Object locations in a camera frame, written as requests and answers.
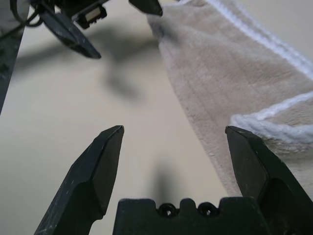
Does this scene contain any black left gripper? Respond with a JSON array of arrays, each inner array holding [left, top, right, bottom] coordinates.
[[39, 0, 163, 59]]

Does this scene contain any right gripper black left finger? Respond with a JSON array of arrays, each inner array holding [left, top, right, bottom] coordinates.
[[34, 125, 125, 235]]

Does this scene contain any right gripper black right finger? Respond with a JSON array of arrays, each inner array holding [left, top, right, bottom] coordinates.
[[224, 126, 313, 235]]

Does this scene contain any beige towel with white trim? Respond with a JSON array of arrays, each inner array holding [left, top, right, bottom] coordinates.
[[146, 0, 313, 199]]

